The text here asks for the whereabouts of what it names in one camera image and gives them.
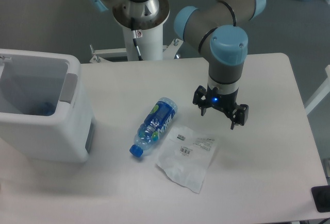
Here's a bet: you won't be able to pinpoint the white open trash can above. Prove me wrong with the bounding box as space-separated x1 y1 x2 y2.
1 49 95 163

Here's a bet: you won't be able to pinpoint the blue label plastic bottle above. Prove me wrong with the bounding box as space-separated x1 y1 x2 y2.
129 97 178 158

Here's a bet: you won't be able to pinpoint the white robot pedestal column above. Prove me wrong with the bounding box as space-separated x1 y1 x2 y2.
122 25 163 61

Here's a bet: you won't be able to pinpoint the black cable on pedestal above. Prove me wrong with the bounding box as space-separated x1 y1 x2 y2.
130 18 144 61

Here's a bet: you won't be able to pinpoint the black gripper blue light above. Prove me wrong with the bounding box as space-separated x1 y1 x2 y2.
193 85 249 130

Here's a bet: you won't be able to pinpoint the clear plastic bag with labels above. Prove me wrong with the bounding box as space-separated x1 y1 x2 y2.
156 126 219 194

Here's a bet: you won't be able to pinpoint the white frame at right edge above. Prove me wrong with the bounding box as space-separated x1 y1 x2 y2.
304 65 329 115

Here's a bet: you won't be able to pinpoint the white pedestal base frame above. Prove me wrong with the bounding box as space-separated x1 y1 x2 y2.
89 38 184 63

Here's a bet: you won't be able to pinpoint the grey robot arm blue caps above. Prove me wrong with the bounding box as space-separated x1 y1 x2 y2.
94 0 266 126

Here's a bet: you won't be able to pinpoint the black device at table corner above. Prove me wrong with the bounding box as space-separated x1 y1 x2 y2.
311 185 329 213

